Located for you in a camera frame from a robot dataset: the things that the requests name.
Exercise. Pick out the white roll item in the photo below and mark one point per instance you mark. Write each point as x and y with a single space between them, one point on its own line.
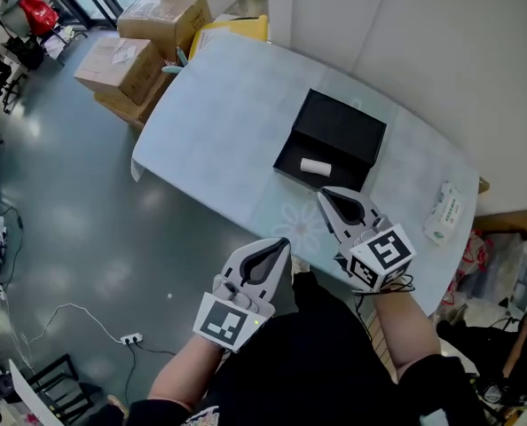
315 167

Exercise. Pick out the white power strip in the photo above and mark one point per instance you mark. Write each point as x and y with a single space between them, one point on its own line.
131 338

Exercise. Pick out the white board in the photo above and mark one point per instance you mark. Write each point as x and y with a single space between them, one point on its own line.
28 393

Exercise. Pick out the light blue floral tablecloth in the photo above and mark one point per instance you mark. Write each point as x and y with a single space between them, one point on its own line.
228 118

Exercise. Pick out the black box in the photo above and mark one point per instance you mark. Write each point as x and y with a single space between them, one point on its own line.
339 122

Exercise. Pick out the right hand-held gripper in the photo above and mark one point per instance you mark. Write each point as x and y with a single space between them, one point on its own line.
381 255

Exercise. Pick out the large brown cardboard box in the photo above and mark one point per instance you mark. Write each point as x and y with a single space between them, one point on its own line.
166 18

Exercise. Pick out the person's right forearm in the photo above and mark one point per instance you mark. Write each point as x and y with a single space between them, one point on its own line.
405 326

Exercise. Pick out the black metal rack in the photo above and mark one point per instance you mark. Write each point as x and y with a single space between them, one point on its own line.
64 384

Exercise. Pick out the person's black clothing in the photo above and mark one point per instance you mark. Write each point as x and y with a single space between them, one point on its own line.
308 357

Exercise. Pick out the flat brown cardboard box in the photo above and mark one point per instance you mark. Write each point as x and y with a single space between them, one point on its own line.
135 107

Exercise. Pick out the grey chair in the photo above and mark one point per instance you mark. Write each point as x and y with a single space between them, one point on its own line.
13 11

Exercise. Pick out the labelled brown cardboard box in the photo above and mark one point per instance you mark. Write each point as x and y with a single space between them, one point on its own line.
112 67

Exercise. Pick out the teal plastic item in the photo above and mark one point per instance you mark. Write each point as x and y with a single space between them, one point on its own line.
175 65

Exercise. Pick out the wooden cabinet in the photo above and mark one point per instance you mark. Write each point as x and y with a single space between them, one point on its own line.
518 222

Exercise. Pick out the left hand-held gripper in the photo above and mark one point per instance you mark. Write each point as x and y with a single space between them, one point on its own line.
221 324

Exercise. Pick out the white green tissue pack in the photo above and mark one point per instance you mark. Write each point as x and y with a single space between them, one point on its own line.
445 213

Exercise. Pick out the red white plastic bag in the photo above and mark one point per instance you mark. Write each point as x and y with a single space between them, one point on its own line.
494 264

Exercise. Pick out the person's left forearm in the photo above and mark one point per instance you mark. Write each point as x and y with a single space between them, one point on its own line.
188 371

